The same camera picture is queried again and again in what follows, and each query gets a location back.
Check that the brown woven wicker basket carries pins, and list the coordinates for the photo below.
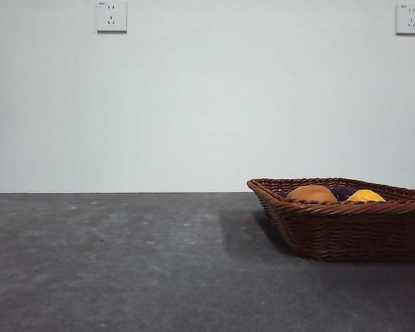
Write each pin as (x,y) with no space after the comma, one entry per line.
(349,231)

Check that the yellow corn cob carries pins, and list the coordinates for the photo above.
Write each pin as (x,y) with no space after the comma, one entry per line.
(366,196)

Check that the brown potato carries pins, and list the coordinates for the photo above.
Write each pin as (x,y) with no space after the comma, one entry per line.
(311,194)

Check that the white wall socket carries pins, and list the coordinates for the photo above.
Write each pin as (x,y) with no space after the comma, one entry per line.
(410,19)
(111,15)

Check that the purple eggplant with green stem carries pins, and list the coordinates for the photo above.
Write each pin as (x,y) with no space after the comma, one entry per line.
(344,192)

